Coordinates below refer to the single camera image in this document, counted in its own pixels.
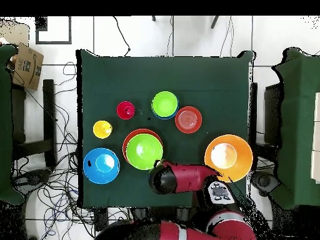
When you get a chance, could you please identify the red cup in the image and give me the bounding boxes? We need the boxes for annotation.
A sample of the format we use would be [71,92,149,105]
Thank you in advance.
[116,101,136,121]

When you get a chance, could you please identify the tangle of black cables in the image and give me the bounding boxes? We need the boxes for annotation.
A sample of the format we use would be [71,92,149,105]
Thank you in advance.
[12,61,131,240]

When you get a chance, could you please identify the black rectangular block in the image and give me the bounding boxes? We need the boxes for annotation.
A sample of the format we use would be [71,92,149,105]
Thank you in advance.
[94,207,109,232]

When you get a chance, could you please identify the cardboard box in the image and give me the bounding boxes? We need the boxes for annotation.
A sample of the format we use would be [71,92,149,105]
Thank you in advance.
[0,22,44,91]

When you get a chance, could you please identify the black cable with plug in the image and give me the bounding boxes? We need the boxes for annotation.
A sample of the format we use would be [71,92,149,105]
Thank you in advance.
[112,16,131,57]

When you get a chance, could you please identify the small green bowl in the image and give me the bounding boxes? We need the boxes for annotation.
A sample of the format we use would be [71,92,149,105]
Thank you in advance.
[151,91,179,118]

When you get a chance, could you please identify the dark square frame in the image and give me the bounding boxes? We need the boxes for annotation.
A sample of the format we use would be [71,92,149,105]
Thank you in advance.
[35,16,73,45]

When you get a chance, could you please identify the yellow cup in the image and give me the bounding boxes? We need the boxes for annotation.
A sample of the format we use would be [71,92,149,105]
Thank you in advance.
[92,120,113,139]

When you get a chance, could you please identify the green cloth covered table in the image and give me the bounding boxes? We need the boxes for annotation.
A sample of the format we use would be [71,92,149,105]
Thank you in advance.
[0,43,24,206]
[271,47,320,211]

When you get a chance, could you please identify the large blue bowl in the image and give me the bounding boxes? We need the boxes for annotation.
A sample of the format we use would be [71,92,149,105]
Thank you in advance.
[82,147,121,185]

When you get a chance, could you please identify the large green bowl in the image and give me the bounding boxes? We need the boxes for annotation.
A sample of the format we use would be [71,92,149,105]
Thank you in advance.
[126,133,164,171]

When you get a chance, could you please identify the dark green tablecloth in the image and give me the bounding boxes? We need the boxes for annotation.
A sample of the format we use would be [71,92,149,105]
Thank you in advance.
[76,49,256,209]

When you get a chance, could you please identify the clear blue ribbed bowl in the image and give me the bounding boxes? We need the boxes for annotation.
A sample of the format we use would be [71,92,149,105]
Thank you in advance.
[151,107,179,121]

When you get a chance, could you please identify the large orange bowl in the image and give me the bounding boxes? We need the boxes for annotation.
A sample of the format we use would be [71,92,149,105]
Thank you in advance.
[204,134,254,183]

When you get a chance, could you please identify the small red-orange bowl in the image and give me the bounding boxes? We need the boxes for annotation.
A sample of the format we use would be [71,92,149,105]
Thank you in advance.
[174,106,203,134]

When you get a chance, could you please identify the wide shallow red-orange bowl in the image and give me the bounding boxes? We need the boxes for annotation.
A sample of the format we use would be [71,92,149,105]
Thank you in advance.
[122,128,164,166]

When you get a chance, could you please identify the white boxes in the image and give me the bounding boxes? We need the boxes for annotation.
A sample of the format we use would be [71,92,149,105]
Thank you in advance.
[310,91,320,184]

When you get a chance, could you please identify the black stand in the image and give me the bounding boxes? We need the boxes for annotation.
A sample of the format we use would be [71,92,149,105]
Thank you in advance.
[11,79,57,168]

